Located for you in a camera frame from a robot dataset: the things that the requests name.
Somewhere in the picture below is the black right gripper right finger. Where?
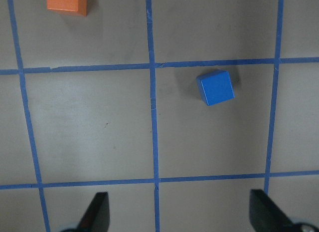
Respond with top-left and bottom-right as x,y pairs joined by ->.
249,189 -> 294,232

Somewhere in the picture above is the blue wooden block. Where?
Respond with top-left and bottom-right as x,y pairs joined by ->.
196,70 -> 235,106

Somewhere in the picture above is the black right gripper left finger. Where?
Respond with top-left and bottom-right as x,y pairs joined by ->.
76,192 -> 110,232

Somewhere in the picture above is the orange wooden block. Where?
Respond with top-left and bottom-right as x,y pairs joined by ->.
46,0 -> 87,16

